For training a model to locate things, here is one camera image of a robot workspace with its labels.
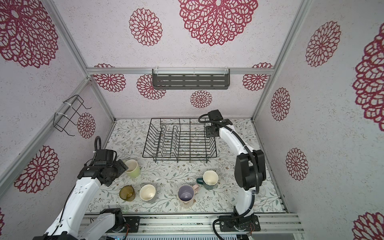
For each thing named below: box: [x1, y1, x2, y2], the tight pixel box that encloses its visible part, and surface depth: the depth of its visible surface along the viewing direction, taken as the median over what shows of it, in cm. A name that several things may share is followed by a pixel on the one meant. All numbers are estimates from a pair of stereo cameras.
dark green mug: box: [196, 170, 219, 190], surface depth 82 cm
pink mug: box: [177, 184, 200, 209], surface depth 78 cm
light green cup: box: [124, 159, 141, 178], surface depth 87 cm
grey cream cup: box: [139, 184, 156, 201], surface depth 78 cm
